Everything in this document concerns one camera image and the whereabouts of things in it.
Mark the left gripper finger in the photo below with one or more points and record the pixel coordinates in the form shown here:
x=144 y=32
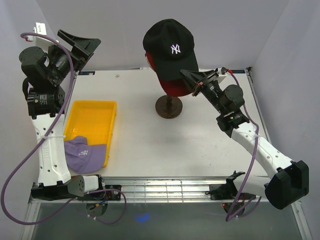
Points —
x=80 y=64
x=82 y=48

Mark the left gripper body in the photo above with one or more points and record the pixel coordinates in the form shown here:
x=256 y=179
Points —
x=60 y=60

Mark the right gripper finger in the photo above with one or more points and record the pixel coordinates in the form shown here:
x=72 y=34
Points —
x=197 y=90
x=188 y=79

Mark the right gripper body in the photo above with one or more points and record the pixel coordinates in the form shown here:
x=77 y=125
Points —
x=208 y=80

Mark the red cap white logo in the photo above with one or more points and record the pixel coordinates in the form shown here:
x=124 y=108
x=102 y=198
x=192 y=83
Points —
x=173 y=88

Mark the black cap white NY logo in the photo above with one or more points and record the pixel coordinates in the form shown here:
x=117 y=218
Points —
x=171 y=47

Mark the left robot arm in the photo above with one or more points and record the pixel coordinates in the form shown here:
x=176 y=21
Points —
x=45 y=68

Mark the dark wooden stand base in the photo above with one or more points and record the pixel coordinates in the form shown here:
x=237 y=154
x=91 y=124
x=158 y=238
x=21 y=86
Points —
x=168 y=107

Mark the yellow plastic tray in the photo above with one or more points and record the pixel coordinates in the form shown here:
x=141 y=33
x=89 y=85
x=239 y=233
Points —
x=94 y=120

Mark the lavender cap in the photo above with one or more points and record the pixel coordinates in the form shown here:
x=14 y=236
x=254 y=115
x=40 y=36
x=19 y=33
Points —
x=83 y=158

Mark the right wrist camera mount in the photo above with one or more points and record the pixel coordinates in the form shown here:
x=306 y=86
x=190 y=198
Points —
x=222 y=72

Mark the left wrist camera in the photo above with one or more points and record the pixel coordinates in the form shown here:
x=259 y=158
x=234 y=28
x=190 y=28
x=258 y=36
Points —
x=39 y=28

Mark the aluminium front rail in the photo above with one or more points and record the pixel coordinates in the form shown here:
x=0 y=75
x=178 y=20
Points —
x=165 y=190

